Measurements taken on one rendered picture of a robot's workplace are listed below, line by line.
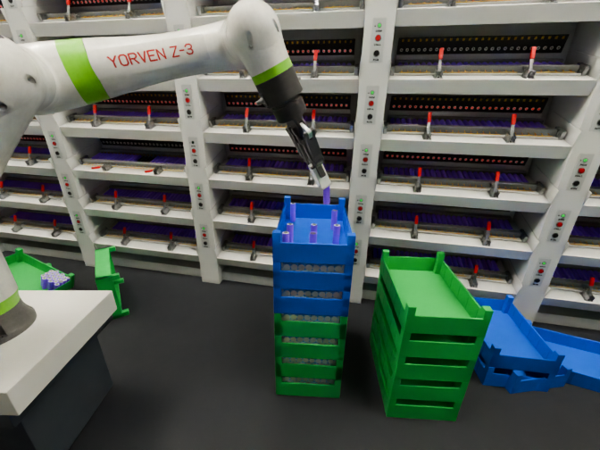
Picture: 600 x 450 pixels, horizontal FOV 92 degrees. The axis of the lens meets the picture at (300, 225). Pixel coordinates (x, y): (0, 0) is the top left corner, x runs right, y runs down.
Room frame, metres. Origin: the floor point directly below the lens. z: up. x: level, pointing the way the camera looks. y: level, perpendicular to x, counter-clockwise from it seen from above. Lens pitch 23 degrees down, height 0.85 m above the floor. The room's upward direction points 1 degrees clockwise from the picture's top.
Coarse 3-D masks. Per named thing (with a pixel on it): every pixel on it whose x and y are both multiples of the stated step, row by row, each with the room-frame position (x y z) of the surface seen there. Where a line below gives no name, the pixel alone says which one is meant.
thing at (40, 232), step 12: (0, 216) 1.56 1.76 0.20; (12, 216) 1.57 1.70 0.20; (24, 216) 1.57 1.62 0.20; (36, 216) 1.57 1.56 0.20; (48, 216) 1.56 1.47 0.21; (60, 216) 1.55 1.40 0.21; (0, 228) 1.50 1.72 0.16; (12, 228) 1.46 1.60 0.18; (24, 228) 1.49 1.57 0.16; (36, 228) 1.47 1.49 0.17; (48, 228) 1.48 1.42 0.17; (60, 228) 1.45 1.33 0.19; (72, 228) 1.45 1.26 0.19; (36, 240) 1.43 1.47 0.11; (48, 240) 1.41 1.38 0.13; (60, 240) 1.39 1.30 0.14; (72, 240) 1.37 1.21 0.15
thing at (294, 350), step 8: (280, 336) 0.62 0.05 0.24; (280, 344) 0.62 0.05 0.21; (288, 344) 0.62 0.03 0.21; (296, 344) 0.62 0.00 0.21; (304, 344) 0.62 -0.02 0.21; (312, 344) 0.62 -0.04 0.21; (344, 344) 0.61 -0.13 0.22; (280, 352) 0.62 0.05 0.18; (288, 352) 0.62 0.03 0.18; (296, 352) 0.62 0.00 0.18; (304, 352) 0.62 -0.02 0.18; (312, 352) 0.62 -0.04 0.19; (320, 352) 0.62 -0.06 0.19; (328, 352) 0.62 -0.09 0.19; (336, 352) 0.62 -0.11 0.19; (344, 352) 0.62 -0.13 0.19
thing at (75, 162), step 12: (72, 156) 1.37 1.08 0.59; (84, 156) 1.41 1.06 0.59; (72, 168) 1.35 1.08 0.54; (84, 168) 1.36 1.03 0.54; (120, 168) 1.34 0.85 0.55; (132, 168) 1.34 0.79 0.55; (120, 180) 1.31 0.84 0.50; (132, 180) 1.30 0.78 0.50; (144, 180) 1.28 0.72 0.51; (156, 180) 1.27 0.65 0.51; (168, 180) 1.26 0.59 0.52; (180, 180) 1.24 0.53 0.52
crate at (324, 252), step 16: (288, 208) 0.90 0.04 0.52; (304, 208) 0.92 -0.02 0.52; (320, 208) 0.91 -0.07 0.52; (336, 208) 0.91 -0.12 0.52; (304, 224) 0.86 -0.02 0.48; (320, 224) 0.86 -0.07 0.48; (272, 240) 0.62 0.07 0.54; (304, 240) 0.74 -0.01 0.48; (320, 240) 0.74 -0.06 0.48; (352, 240) 0.61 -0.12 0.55; (272, 256) 0.62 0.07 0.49; (288, 256) 0.62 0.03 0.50; (304, 256) 0.62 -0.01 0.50; (320, 256) 0.62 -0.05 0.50; (336, 256) 0.62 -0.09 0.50; (352, 256) 0.61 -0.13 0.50
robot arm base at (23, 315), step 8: (16, 304) 0.54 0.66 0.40; (24, 304) 0.56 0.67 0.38; (8, 312) 0.52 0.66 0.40; (16, 312) 0.53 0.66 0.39; (24, 312) 0.55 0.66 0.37; (32, 312) 0.56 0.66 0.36; (0, 320) 0.50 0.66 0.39; (8, 320) 0.51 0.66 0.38; (16, 320) 0.52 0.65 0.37; (24, 320) 0.53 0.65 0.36; (32, 320) 0.55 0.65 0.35; (0, 328) 0.50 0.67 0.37; (8, 328) 0.50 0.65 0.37; (16, 328) 0.51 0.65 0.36; (24, 328) 0.52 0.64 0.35; (0, 336) 0.49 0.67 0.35; (8, 336) 0.49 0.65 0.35; (16, 336) 0.50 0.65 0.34; (0, 344) 0.48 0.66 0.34
